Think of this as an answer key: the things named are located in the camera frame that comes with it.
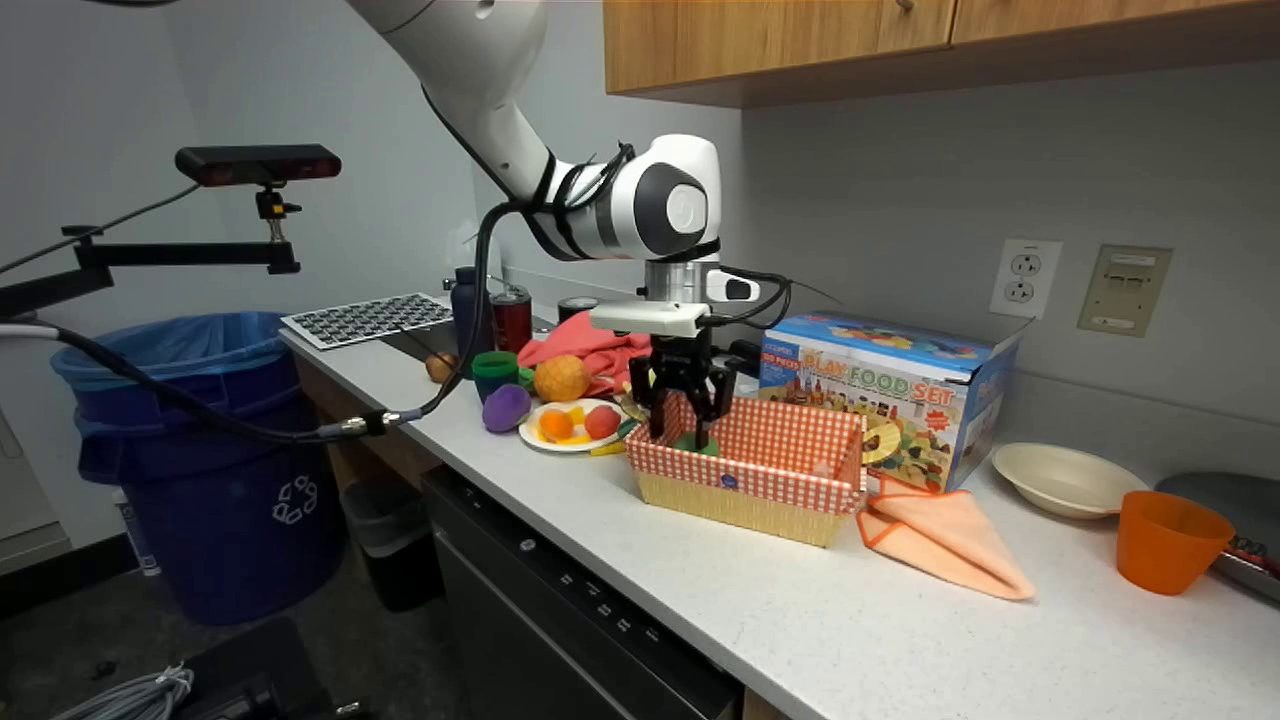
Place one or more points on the red cup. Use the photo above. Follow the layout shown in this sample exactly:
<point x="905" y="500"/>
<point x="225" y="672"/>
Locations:
<point x="515" y="327"/>

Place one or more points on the wooden upper cabinet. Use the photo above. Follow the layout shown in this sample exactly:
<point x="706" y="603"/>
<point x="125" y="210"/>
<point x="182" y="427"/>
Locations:
<point x="935" y="35"/>

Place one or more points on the green plushy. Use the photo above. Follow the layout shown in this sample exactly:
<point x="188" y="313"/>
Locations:
<point x="691" y="443"/>

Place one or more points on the small black waste bin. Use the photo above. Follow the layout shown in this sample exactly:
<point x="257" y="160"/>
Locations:
<point x="393" y="540"/>

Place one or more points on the black cooktop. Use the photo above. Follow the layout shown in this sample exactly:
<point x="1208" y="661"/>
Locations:
<point x="1247" y="523"/>

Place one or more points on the red cloth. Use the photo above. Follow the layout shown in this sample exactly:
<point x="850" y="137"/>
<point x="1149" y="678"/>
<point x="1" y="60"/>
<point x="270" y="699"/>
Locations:
<point x="592" y="346"/>

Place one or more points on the black dishwasher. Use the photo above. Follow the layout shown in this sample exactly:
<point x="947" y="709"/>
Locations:
<point x="561" y="626"/>

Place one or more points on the green cup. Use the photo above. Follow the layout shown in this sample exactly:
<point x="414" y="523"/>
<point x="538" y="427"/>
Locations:
<point x="493" y="370"/>

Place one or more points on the beige wall switch plate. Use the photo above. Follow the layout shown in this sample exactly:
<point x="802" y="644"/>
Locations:
<point x="1127" y="288"/>

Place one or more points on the red checkered cardboard box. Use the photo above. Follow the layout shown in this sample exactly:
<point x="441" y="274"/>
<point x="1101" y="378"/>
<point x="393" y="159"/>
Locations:
<point x="744" y="492"/>

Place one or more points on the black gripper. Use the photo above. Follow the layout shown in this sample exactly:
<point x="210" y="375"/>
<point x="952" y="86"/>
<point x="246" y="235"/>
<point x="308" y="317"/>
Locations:
<point x="683" y="361"/>

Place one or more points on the purple plush grape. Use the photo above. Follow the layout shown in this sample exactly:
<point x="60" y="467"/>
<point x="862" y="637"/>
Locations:
<point x="505" y="409"/>

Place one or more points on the yellow plush strip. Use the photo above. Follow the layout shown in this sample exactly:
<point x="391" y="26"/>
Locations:
<point x="611" y="448"/>

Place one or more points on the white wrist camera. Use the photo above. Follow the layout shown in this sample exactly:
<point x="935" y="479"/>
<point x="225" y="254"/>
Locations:
<point x="733" y="285"/>

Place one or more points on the black stereo camera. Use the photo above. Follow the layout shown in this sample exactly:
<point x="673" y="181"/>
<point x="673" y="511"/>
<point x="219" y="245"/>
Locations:
<point x="261" y="166"/>

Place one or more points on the red plush peach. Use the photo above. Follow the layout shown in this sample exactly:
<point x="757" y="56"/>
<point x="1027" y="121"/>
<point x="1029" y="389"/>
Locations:
<point x="602" y="421"/>

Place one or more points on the blue toy food box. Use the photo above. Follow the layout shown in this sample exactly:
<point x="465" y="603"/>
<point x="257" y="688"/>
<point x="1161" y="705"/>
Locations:
<point x="905" y="385"/>

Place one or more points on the orange plastic cup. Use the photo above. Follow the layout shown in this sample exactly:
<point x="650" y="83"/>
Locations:
<point x="1168" y="546"/>

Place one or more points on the orange plush fruit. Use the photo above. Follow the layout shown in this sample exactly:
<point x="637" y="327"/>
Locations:
<point x="558" y="427"/>

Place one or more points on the black floor equipment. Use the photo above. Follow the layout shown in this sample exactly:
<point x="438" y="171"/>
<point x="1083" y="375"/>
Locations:
<point x="255" y="672"/>

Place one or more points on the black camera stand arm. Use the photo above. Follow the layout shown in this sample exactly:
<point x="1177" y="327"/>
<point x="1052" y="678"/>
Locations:
<point x="175" y="254"/>

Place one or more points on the dark blue bottle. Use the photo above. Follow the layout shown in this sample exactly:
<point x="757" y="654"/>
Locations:
<point x="465" y="321"/>

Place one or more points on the orange cloth napkin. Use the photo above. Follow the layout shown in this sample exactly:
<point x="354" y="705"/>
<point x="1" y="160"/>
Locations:
<point x="952" y="540"/>

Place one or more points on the white keyboard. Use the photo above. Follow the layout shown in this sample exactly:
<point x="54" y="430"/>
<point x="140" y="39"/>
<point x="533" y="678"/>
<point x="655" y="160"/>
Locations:
<point x="364" y="321"/>

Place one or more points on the large white plate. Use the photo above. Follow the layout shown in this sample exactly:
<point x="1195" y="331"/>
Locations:
<point x="573" y="445"/>

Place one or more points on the blue recycling bin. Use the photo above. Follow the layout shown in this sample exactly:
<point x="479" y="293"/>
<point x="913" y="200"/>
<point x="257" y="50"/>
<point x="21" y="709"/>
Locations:
<point x="213" y="480"/>

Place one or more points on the small brown toy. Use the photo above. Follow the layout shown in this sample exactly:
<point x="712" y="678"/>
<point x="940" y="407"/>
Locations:
<point x="441" y="370"/>

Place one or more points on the white wall outlet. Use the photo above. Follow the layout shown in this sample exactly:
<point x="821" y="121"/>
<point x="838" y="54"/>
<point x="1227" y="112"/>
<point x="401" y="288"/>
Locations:
<point x="1027" y="279"/>

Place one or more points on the yellow plush pineapple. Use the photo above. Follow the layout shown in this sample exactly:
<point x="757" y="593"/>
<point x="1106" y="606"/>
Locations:
<point x="561" y="380"/>

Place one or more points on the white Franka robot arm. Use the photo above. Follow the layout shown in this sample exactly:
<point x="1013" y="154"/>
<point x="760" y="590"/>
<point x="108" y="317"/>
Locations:
<point x="667" y="205"/>

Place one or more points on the dark can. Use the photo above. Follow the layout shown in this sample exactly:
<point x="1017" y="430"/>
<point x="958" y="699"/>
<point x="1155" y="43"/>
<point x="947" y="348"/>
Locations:
<point x="576" y="309"/>

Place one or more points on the beige bowl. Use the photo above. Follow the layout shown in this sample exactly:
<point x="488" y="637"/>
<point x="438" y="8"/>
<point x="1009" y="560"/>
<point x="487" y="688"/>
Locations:
<point x="1067" y="479"/>

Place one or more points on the white wrist mount plate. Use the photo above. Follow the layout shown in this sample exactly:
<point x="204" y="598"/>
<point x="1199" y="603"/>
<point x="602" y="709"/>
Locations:
<point x="655" y="317"/>

